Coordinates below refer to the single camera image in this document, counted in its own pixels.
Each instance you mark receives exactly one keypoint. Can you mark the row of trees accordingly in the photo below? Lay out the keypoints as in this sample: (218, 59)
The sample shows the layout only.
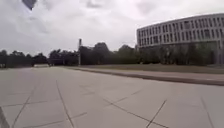
(100, 55)

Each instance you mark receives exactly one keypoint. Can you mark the tall pole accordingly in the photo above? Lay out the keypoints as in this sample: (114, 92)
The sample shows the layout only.
(79, 51)

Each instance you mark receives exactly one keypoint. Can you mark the grey paved plaza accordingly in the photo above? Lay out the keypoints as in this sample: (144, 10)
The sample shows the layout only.
(83, 96)

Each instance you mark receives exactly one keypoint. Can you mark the grass strip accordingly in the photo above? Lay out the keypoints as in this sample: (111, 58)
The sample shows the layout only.
(160, 67)

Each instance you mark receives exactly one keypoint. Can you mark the grey raised pavement strip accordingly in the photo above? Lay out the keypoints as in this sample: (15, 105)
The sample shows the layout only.
(173, 76)

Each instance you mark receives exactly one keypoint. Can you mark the grey multi-storey building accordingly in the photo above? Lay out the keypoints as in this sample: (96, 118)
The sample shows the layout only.
(183, 31)

